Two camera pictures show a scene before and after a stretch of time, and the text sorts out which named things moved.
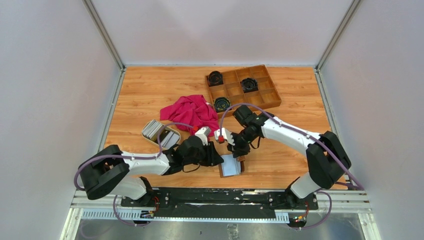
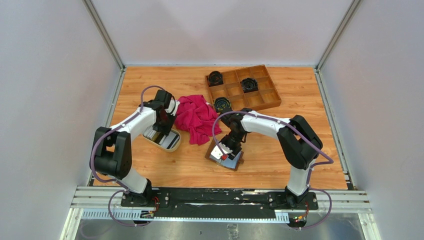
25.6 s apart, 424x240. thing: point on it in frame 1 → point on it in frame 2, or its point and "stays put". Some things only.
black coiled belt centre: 249,85 stays put
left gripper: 214,157 → 165,130
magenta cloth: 193,110 stays put
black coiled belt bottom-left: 221,104 stays put
